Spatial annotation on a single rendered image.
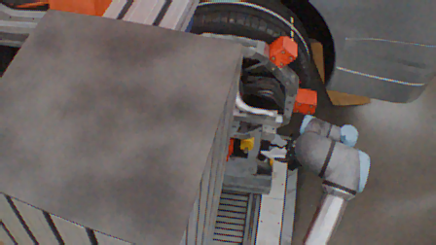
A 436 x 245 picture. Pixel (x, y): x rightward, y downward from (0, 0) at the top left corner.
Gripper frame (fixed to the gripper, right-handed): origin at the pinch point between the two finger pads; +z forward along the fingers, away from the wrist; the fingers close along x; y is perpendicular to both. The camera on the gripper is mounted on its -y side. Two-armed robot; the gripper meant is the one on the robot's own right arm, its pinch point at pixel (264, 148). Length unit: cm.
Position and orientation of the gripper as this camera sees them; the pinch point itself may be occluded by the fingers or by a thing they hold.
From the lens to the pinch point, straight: 192.9
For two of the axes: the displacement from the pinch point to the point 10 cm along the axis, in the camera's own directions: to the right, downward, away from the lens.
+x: -1.3, 7.9, -6.0
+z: -9.9, -1.5, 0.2
